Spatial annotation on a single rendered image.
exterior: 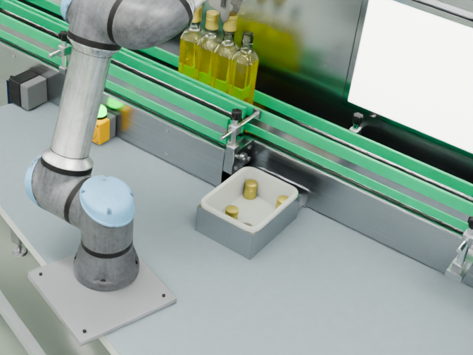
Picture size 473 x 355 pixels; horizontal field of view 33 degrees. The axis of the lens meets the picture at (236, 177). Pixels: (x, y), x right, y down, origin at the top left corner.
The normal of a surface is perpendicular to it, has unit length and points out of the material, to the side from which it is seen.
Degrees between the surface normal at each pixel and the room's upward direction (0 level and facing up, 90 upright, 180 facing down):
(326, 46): 90
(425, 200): 90
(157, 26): 82
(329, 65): 90
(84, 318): 1
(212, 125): 90
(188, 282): 0
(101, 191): 8
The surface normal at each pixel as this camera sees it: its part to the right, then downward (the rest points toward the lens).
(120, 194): 0.22, -0.74
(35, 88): 0.82, 0.40
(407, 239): -0.57, 0.44
